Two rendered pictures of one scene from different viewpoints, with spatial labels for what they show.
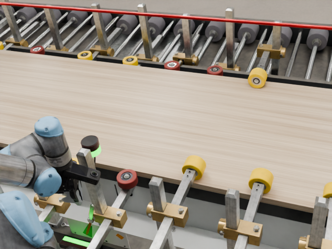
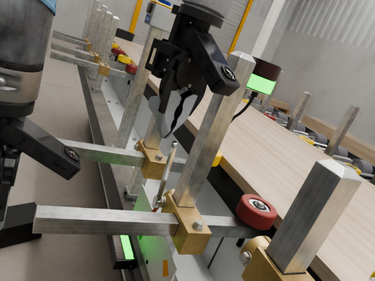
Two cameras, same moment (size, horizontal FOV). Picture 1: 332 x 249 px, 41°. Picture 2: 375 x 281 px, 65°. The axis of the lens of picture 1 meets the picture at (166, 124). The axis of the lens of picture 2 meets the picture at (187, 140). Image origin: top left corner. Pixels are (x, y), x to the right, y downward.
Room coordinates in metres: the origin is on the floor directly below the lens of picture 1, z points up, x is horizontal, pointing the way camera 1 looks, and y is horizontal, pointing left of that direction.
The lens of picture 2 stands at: (0.66, 0.02, 1.17)
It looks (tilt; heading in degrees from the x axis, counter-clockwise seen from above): 19 degrees down; 34
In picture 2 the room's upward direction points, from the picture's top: 21 degrees clockwise
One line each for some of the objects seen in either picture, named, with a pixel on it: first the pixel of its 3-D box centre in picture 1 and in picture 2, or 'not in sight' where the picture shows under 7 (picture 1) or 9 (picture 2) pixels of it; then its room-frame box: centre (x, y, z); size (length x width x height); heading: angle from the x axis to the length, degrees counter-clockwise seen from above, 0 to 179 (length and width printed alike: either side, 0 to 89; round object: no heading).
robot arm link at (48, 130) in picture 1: (50, 136); not in sight; (1.04, 0.34, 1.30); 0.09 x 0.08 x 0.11; 124
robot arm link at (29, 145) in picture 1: (23, 156); not in sight; (0.97, 0.41, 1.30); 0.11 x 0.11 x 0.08; 34
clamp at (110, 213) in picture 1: (107, 215); (183, 219); (1.10, 0.26, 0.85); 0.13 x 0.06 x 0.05; 63
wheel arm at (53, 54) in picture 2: not in sight; (94, 67); (1.61, 1.39, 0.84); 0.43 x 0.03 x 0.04; 153
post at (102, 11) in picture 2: not in sight; (95, 41); (1.89, 1.85, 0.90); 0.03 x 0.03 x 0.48; 63
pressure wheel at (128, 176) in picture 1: (128, 185); (249, 224); (1.23, 0.18, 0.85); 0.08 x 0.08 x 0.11
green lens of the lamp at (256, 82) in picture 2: (91, 148); (256, 81); (1.15, 0.26, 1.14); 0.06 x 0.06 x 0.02
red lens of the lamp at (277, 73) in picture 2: (90, 143); (263, 68); (1.15, 0.26, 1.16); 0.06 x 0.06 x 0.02
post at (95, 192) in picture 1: (97, 198); (193, 175); (1.11, 0.28, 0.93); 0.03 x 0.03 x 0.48; 63
